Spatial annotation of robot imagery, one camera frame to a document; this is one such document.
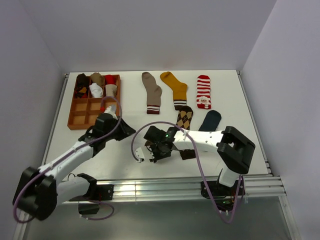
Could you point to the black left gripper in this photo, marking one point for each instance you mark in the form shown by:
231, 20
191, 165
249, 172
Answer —
125, 130

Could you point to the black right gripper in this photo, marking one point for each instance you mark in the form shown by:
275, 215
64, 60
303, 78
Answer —
152, 148

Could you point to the wooden compartment tray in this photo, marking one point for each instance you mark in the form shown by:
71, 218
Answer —
84, 112

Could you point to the brown argyle sock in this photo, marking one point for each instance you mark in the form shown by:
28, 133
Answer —
184, 118

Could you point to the cream brown striped sock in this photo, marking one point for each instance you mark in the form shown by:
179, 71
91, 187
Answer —
148, 145

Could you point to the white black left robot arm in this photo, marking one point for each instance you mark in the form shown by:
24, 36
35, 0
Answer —
41, 189

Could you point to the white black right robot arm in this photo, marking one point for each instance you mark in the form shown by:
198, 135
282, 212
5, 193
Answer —
234, 148

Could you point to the rolled white socks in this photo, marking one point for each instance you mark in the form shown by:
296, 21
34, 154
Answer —
96, 90

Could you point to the rolled cream socks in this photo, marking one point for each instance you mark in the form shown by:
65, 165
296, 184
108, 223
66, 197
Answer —
111, 90

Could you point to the rolled dark argyle socks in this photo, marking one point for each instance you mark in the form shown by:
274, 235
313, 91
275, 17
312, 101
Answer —
81, 88

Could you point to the rolled red socks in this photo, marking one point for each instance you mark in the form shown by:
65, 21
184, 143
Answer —
110, 79

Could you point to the rolled taupe socks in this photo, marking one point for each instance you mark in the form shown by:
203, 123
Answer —
97, 78

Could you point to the taupe sock with striped cuff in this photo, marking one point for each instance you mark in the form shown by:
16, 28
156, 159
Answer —
153, 94

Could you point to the mustard yellow sock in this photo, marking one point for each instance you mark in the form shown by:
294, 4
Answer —
179, 89

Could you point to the navy blue sock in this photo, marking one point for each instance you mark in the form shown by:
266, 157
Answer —
211, 121

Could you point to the red white striped sock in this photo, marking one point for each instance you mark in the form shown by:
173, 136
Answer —
203, 95

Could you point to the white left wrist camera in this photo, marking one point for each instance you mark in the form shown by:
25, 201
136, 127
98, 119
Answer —
111, 110

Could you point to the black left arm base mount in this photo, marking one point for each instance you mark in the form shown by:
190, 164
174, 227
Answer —
90, 205

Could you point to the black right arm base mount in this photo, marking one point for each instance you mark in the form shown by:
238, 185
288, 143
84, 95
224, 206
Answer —
224, 196

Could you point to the aluminium frame rail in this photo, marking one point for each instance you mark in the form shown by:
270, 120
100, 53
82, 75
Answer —
177, 189

